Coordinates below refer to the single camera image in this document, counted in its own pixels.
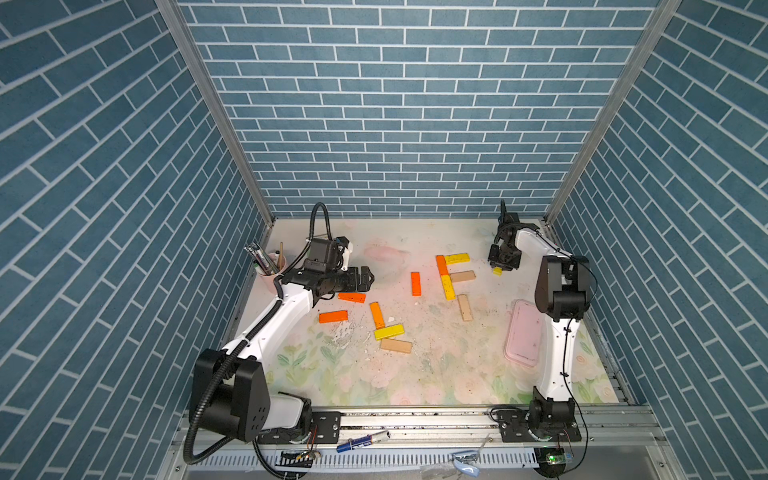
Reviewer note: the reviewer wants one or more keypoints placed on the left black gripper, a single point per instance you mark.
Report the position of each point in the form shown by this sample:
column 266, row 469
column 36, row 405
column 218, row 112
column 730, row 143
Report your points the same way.
column 352, row 284

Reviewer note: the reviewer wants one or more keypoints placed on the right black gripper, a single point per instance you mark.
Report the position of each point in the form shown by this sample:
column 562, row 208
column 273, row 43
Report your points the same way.
column 492, row 261

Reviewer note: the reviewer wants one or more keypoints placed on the natural wood block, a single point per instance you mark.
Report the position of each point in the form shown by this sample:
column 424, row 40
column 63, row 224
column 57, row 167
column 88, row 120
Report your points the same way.
column 394, row 345
column 463, row 276
column 465, row 308

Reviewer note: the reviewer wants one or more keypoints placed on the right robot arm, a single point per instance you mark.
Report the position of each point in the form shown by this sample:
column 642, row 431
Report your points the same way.
column 547, row 326

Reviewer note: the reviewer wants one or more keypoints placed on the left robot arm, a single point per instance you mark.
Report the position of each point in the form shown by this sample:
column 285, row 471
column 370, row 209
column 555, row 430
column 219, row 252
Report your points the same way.
column 230, row 399

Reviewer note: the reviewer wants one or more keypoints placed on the orange block upper left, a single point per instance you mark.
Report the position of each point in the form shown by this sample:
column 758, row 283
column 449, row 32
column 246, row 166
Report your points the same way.
column 352, row 297

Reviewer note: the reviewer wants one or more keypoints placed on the amber orange block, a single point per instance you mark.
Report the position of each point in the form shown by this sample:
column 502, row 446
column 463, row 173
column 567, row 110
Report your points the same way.
column 377, row 315

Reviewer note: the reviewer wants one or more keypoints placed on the orange block lower left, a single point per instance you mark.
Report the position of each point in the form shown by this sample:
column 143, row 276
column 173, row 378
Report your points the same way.
column 333, row 317

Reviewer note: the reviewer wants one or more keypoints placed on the orange block centre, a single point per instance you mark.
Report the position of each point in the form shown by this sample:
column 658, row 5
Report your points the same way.
column 416, row 290

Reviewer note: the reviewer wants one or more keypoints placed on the orange block top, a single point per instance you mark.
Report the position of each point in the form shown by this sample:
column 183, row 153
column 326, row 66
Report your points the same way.
column 442, row 265

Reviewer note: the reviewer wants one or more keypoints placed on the pink plastic tray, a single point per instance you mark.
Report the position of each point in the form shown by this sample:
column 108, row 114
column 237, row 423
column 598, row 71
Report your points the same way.
column 524, row 334

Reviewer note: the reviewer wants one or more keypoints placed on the pink pen holder cup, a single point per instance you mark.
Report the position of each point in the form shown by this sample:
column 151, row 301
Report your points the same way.
column 268, row 265

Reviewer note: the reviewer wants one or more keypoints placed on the blue screwdriver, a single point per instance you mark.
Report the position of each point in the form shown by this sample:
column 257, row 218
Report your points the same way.
column 363, row 441

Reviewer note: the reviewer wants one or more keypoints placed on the blue white tape dispenser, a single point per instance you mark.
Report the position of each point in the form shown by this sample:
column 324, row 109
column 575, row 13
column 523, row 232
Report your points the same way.
column 465, row 463

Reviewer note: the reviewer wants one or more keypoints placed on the green led circuit board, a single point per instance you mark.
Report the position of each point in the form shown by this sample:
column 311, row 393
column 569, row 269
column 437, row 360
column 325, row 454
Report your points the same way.
column 551, row 462

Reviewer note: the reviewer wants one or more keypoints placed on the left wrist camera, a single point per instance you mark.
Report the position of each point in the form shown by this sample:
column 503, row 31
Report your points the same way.
column 342, row 248

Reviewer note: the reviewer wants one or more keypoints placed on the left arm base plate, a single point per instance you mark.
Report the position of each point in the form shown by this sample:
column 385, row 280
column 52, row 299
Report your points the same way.
column 321, row 427

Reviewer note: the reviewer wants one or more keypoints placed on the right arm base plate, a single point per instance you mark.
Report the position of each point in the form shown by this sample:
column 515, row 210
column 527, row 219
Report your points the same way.
column 520, row 426

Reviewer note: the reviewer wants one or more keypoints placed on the aluminium front rail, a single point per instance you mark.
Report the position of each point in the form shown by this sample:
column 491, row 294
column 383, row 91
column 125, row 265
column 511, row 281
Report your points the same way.
column 466, row 426

